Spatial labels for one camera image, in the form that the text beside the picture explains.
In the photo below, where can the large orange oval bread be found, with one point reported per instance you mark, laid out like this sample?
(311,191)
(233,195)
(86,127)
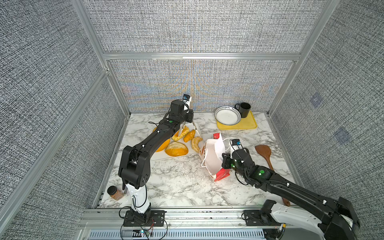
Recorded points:
(163,146)

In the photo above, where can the brown spice jar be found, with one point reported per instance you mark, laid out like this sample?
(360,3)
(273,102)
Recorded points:
(115,193)

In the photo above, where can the white and red paper bag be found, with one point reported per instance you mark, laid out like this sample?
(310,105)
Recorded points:
(211,156)

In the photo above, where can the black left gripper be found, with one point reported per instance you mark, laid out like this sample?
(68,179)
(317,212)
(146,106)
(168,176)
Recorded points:
(189,116)

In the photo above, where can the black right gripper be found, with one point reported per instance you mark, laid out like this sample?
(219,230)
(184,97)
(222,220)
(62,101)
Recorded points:
(226,159)

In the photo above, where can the aluminium front rail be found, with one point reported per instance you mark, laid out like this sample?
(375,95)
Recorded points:
(221,223)

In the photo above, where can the crescent croissant bread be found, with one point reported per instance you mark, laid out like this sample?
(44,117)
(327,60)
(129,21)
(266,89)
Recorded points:
(195,143)

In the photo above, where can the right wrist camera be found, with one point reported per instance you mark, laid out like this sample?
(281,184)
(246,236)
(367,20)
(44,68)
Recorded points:
(235,144)

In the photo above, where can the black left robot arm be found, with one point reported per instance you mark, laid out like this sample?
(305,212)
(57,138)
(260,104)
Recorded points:
(135,166)

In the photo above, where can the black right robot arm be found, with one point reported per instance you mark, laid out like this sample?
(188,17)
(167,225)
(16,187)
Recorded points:
(338,217)

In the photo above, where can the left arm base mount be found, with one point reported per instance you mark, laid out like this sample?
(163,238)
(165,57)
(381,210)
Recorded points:
(148,219)

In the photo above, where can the wooden spatula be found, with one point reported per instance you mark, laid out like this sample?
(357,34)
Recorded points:
(265,153)

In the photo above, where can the aluminium cage frame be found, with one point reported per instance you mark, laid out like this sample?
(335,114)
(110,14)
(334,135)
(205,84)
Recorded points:
(51,60)

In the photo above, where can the black mug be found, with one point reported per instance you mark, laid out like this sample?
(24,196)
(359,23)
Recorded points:
(243,108)

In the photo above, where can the ridged yellow pastry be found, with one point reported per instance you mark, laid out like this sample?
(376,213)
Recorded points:
(177,136)

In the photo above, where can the golden round scored bread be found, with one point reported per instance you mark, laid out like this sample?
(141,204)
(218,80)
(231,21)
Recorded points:
(176,149)

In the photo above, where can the black rimmed white bowl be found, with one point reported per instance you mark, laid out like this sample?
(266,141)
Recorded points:
(227,115)

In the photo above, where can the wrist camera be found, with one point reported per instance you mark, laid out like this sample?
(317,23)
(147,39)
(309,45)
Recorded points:
(186,100)
(235,144)

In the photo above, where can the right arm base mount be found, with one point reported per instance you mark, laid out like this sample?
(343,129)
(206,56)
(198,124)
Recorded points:
(255,218)

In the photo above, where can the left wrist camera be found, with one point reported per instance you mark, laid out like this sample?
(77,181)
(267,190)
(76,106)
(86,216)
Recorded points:
(186,100)

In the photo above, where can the white rectangular tray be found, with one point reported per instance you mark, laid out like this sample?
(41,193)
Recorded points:
(189,142)

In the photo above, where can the yellow cutting board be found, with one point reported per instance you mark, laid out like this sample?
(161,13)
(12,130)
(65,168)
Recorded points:
(247,123)

